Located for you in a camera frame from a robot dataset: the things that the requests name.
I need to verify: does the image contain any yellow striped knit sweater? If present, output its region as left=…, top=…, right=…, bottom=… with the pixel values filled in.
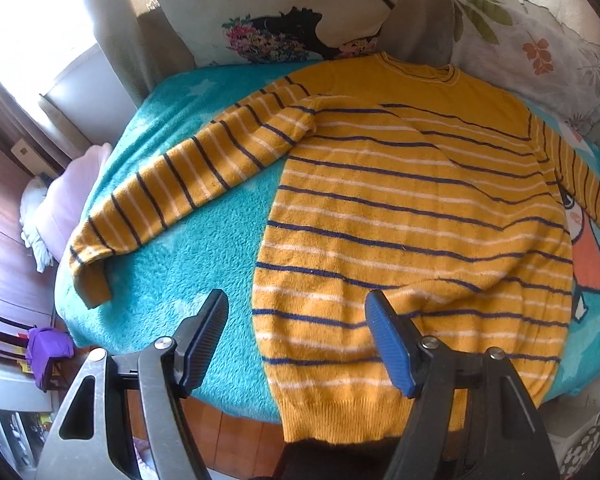
left=69, top=54, right=600, bottom=444

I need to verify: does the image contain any patterned white storage box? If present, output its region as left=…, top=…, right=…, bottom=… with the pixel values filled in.
left=547, top=408, right=600, bottom=479

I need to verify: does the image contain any dark wooden chair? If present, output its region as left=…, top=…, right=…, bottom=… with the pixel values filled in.
left=0, top=315, right=68, bottom=392

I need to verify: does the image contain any purple cloth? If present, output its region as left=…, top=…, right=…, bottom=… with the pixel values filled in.
left=26, top=327, right=76, bottom=392

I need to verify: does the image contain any turquoise cartoon fleece blanket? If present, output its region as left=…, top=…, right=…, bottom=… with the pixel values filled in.
left=52, top=60, right=600, bottom=425

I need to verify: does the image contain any pink upholstered chair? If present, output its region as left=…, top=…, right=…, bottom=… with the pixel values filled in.
left=19, top=143, right=112, bottom=273

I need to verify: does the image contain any white leaf print pillow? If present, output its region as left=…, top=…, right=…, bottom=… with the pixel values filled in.
left=451, top=0, right=600, bottom=133

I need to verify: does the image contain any white girl print pillow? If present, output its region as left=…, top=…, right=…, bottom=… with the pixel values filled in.
left=158, top=0, right=399, bottom=67

